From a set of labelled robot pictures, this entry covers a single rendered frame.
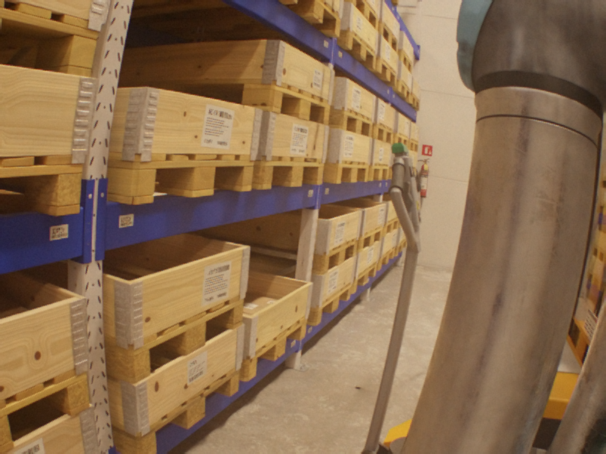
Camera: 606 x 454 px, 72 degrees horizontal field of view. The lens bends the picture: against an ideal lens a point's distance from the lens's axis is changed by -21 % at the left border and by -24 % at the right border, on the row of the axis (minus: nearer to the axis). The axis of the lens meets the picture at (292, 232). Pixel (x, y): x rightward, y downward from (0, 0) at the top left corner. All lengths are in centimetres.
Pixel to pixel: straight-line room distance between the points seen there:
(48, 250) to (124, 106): 48
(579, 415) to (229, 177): 175
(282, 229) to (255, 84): 130
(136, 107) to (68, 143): 32
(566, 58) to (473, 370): 24
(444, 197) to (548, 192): 671
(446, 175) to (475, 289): 669
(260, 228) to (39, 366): 235
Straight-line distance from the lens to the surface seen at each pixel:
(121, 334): 155
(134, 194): 145
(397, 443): 178
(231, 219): 211
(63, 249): 133
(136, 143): 144
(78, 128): 122
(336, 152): 316
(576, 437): 61
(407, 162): 147
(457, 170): 702
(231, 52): 234
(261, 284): 314
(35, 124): 113
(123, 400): 167
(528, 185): 34
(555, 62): 37
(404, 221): 136
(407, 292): 152
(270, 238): 332
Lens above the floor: 137
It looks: 9 degrees down
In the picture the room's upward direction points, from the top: 6 degrees clockwise
